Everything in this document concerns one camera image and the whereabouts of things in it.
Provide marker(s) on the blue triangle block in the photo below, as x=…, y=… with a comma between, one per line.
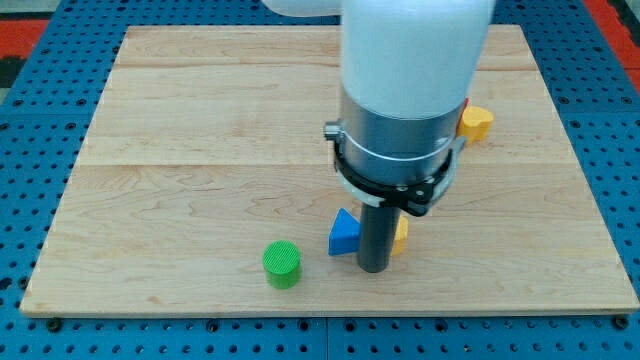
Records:
x=344, y=235

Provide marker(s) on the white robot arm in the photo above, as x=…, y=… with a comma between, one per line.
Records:
x=406, y=66

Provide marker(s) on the green cylinder block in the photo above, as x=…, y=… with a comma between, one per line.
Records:
x=282, y=264

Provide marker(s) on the yellow heart block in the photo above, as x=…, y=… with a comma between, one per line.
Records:
x=475, y=123

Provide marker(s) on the wooden board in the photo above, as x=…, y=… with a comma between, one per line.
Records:
x=206, y=146

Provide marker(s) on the yellow hexagon block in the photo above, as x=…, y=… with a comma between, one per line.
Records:
x=401, y=236

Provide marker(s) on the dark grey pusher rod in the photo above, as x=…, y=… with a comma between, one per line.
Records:
x=377, y=232

